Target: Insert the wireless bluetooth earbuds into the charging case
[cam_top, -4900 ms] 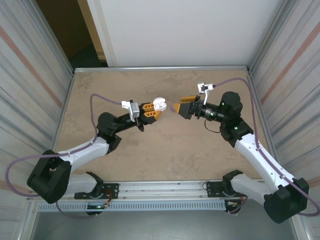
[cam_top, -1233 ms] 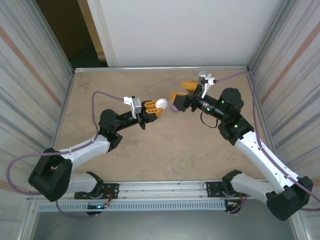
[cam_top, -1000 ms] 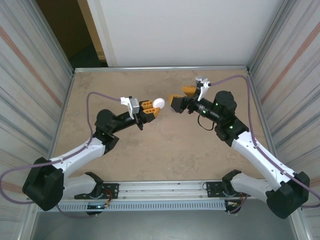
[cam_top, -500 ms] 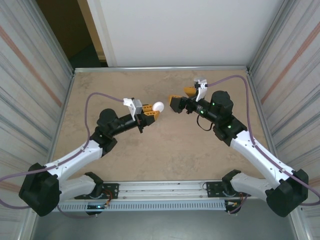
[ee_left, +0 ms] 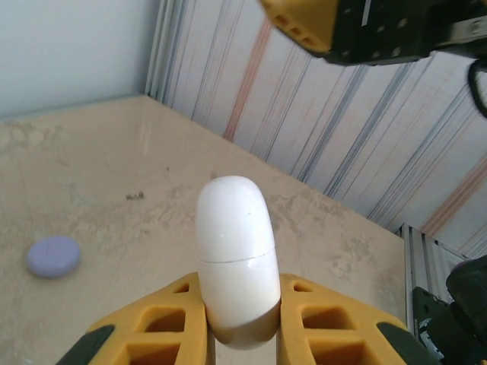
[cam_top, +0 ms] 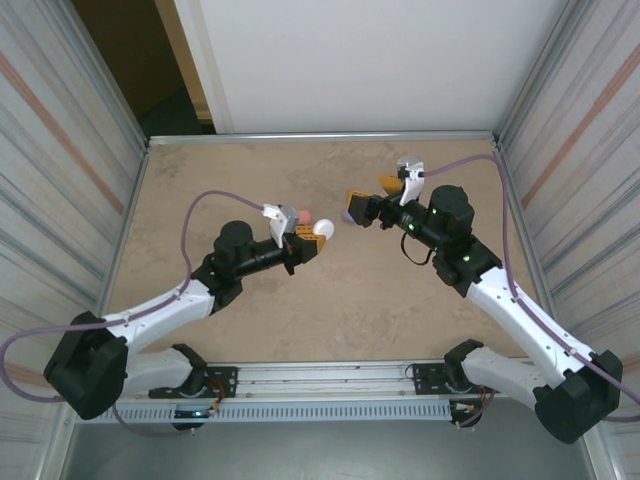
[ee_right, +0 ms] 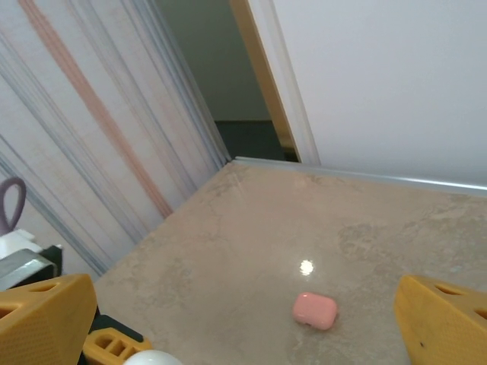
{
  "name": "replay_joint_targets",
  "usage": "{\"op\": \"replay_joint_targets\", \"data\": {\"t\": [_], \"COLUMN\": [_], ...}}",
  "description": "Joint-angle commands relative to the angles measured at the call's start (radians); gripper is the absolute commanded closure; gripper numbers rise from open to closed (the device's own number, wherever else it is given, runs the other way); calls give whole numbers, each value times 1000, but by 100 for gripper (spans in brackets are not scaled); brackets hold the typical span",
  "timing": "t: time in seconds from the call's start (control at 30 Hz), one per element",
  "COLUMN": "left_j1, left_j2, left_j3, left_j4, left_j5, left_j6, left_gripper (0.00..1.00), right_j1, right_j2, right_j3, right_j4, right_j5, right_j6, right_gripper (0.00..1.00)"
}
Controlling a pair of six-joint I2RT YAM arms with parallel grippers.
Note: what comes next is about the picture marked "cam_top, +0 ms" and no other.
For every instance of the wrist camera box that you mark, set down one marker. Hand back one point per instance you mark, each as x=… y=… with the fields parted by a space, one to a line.
x=287 y=220
x=412 y=175

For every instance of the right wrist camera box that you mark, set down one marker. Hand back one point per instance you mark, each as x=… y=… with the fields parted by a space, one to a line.
x=412 y=175

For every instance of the aluminium table edge rail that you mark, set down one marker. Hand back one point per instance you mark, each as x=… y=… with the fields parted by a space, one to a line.
x=250 y=137

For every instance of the aluminium side frame rail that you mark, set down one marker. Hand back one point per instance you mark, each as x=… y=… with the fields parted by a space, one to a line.
x=137 y=190
x=511 y=190

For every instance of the pink earbud charging case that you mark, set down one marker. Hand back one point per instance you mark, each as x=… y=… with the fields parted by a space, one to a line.
x=305 y=217

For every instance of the purple earbud charging case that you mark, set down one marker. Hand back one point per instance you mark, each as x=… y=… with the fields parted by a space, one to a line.
x=345 y=217

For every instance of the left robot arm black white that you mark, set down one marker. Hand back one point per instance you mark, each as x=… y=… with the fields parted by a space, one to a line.
x=150 y=315

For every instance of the beige door frame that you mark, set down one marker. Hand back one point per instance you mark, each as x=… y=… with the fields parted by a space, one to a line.
x=183 y=50

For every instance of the aluminium mounting rail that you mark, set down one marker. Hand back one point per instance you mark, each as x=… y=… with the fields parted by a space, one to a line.
x=320 y=380

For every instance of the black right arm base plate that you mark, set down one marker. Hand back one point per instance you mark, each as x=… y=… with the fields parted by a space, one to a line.
x=425 y=380

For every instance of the white earbud charging case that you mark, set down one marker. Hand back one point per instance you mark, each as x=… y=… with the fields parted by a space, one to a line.
x=325 y=228

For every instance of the brown wooden door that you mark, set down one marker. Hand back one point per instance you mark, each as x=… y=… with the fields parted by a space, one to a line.
x=125 y=50

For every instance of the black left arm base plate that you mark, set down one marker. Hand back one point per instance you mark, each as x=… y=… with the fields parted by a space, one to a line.
x=222 y=382

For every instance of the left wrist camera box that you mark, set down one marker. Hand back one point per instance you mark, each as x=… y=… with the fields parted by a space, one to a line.
x=287 y=220

